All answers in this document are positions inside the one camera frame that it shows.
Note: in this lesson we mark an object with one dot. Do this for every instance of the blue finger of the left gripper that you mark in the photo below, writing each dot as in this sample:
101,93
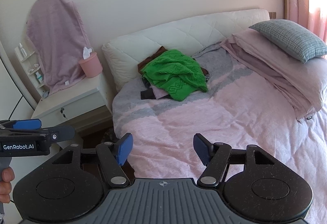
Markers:
29,124
62,133

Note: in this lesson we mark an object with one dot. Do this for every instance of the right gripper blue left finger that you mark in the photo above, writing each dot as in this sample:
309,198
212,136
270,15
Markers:
112,157

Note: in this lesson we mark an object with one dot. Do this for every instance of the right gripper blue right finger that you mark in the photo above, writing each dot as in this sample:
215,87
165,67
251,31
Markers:
215,157

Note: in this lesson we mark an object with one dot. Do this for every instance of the green knitted vest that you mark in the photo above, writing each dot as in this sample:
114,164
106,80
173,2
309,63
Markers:
173,58

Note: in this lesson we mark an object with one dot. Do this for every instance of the person's left hand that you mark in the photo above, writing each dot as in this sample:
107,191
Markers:
7,176

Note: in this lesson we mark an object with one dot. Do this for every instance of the white nightstand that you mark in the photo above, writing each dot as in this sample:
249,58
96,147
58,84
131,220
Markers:
84,105

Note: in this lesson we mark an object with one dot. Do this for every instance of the pink grey bed quilt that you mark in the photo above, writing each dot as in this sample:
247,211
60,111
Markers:
239,108

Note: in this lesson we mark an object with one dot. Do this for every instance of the white corner shelf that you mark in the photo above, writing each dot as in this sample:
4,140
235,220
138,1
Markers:
29,61

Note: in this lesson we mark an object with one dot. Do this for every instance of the pink tissue bin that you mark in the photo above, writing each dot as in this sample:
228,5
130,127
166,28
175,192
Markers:
90,63

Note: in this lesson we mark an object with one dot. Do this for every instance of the pink towel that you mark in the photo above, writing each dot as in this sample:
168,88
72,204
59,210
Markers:
55,31

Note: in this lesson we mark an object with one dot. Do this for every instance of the brown garment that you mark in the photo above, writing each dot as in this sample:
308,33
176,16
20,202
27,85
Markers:
142,64

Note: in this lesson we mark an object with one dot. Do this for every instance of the pink pillow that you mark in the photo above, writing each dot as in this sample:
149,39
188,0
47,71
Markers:
309,78

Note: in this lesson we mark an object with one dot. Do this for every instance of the grey checked pillow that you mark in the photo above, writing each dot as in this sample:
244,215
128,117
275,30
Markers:
292,38

